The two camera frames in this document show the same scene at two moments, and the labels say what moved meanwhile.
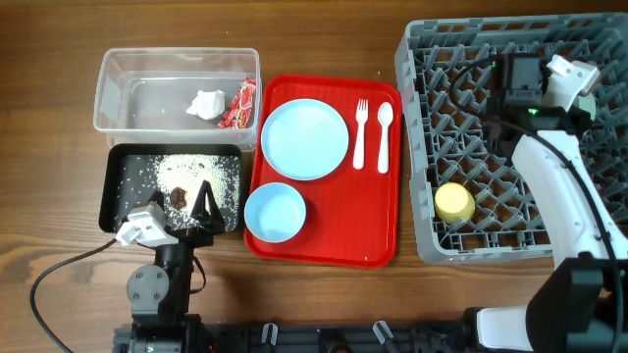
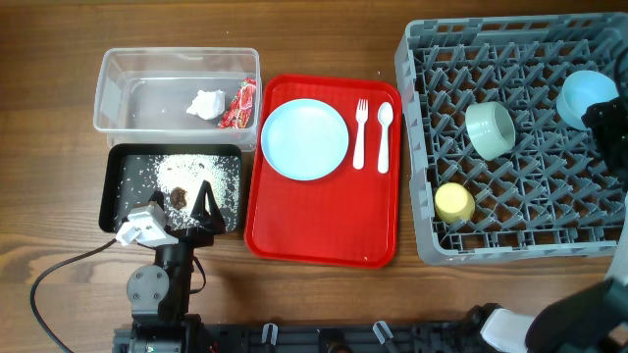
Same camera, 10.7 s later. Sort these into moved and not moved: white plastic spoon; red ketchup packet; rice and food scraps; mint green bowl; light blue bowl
Moved: mint green bowl; light blue bowl
Not moved: white plastic spoon; rice and food scraps; red ketchup packet
